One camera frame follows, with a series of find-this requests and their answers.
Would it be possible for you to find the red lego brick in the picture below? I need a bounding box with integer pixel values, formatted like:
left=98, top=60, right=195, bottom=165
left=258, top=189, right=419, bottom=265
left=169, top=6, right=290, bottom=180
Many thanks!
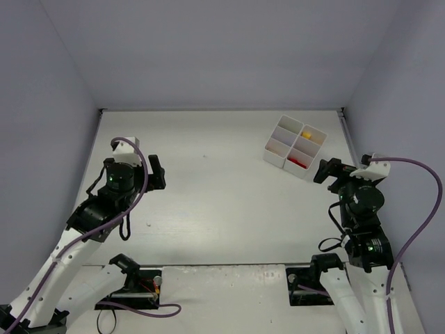
left=287, top=157, right=307, bottom=169

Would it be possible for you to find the yellow long lego plate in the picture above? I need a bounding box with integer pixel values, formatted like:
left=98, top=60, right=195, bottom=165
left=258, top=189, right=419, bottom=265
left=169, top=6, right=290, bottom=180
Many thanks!
left=300, top=131, right=313, bottom=140

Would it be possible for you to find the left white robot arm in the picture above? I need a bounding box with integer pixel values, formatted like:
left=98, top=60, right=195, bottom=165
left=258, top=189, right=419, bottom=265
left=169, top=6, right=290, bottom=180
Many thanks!
left=1, top=151, right=166, bottom=333

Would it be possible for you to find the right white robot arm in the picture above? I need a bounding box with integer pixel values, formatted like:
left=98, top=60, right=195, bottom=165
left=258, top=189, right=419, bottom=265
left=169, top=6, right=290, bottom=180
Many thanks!
left=310, top=158, right=404, bottom=333

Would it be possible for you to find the right white container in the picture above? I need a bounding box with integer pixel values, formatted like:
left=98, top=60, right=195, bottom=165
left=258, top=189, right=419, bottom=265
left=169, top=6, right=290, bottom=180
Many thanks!
left=283, top=124, right=327, bottom=179

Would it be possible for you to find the white container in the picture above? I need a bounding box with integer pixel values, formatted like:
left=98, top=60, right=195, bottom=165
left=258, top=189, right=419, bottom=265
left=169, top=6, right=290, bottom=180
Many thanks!
left=283, top=124, right=327, bottom=179
left=263, top=115, right=304, bottom=168

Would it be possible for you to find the left white container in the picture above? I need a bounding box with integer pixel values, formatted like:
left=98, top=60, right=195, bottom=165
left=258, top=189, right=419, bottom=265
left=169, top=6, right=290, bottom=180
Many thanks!
left=263, top=115, right=304, bottom=168

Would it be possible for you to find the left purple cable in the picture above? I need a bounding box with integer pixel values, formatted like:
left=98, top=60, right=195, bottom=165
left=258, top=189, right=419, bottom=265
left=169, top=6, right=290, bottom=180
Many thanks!
left=5, top=138, right=182, bottom=334

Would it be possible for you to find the purple cable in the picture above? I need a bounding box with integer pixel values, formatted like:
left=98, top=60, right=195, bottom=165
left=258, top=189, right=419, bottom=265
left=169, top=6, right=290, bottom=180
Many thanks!
left=295, top=158, right=443, bottom=334
left=5, top=138, right=182, bottom=334

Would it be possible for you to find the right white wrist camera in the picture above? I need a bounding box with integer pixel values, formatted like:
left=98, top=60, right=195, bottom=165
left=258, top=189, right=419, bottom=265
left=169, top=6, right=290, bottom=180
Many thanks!
left=350, top=153, right=391, bottom=182

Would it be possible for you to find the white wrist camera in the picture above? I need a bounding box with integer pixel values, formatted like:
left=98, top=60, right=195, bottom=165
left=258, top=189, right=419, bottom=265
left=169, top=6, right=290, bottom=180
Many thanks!
left=350, top=153, right=391, bottom=182
left=111, top=141, right=142, bottom=166

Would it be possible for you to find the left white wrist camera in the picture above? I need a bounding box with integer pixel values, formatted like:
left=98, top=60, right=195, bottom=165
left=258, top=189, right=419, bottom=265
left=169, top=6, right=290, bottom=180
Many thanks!
left=111, top=141, right=142, bottom=166

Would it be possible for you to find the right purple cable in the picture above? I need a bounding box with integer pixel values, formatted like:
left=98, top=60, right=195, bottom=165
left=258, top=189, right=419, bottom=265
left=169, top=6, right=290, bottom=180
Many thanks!
left=295, top=158, right=443, bottom=334

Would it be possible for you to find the black strap loop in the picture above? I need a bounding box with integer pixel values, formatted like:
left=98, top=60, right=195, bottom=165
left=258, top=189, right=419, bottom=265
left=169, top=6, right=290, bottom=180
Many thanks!
left=97, top=308, right=118, bottom=333

